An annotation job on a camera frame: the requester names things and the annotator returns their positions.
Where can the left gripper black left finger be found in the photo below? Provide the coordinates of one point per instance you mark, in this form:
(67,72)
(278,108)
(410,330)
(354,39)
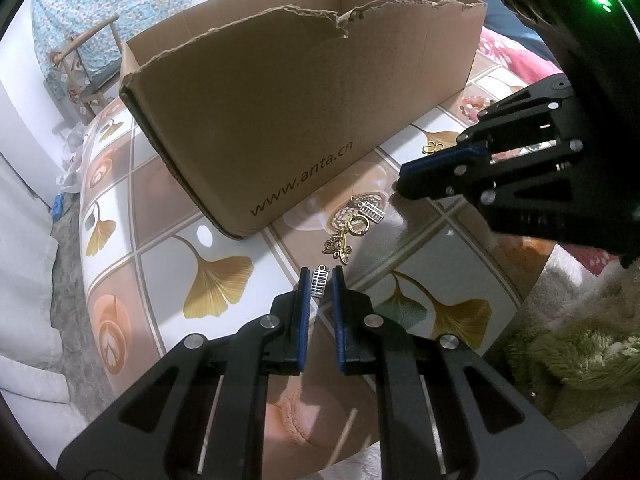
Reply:
(200,411)

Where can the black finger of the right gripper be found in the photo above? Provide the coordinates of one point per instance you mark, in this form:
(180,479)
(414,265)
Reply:
(462,160)
(436,182)

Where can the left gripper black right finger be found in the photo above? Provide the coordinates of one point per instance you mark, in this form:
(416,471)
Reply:
(443,412)

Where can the gold charm earring cluster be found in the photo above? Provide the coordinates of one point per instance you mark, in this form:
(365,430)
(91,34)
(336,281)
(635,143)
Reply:
(354,219)

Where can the silver abacus charm earring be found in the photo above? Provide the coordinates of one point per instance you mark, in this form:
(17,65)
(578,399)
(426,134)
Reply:
(319,278)

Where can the pink floral bedding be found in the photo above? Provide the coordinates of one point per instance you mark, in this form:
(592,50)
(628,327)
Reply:
(518,48)

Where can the floral patterned tablecloth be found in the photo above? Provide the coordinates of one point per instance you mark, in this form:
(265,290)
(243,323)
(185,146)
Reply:
(155,270)

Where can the white green fluffy blanket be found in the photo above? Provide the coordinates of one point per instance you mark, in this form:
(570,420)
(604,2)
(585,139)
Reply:
(573,349)

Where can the brown cardboard box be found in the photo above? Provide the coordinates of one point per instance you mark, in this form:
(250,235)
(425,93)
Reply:
(254,104)

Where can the wooden chair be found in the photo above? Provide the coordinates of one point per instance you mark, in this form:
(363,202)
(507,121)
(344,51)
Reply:
(89,64)

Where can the blue floral fabric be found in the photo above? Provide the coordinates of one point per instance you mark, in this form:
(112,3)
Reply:
(110,15)

